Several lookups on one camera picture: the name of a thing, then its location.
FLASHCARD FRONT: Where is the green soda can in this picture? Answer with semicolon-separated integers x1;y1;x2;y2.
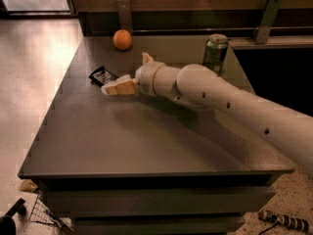
202;33;228;74

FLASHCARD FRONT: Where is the metal bracket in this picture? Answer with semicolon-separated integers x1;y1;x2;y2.
252;0;283;44
116;0;133;33

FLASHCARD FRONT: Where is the left metal bracket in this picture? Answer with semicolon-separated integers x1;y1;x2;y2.
116;0;133;33

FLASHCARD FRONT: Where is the wire mesh basket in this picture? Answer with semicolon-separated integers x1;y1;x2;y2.
28;197;74;232

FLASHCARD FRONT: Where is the crumpled tan paper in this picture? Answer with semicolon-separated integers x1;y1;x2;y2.
19;179;38;193

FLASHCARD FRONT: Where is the black rxbar chocolate wrapper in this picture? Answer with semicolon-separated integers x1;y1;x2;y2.
89;66;117;86

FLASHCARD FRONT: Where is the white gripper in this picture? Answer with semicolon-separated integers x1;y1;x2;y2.
101;52;164;96

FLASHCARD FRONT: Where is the orange fruit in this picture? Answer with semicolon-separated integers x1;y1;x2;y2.
113;29;132;50

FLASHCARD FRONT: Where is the right metal bracket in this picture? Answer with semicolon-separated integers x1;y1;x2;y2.
252;0;283;44

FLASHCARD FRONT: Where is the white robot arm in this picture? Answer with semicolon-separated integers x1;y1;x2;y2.
101;53;313;171

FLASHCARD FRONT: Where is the striped power strip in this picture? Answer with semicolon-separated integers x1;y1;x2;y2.
258;210;313;235

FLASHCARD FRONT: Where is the grey table with drawers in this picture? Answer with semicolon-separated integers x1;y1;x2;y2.
19;36;292;235

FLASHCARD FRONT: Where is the black floor object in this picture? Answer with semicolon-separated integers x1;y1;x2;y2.
0;198;26;235

